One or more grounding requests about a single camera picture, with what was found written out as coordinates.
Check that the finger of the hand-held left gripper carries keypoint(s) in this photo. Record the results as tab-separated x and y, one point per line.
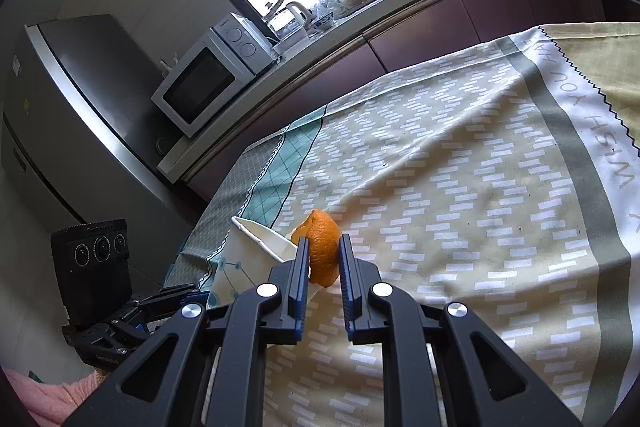
150	319
170	295

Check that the maroon base cabinet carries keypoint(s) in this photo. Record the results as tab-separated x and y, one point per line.
425	22

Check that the white paper cup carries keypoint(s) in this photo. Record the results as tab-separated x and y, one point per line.
250	257

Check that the blue patterned white bowl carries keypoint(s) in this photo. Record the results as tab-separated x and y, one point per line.
324	23

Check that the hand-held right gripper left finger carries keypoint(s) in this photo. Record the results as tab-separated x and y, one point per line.
300	287

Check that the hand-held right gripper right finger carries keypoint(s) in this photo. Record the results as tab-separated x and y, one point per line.
350	292

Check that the orange peel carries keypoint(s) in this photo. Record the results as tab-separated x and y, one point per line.
322	247

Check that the silver refrigerator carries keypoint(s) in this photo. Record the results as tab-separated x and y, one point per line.
75	107

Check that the white microwave oven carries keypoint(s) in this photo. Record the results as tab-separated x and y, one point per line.
200	82

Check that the patterned tablecloth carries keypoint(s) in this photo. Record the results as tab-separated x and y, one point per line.
450	187

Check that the person's left forearm pink sleeve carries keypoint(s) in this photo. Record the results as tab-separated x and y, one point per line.
50	399

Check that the glass electric kettle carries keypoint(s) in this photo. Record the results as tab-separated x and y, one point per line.
295	19

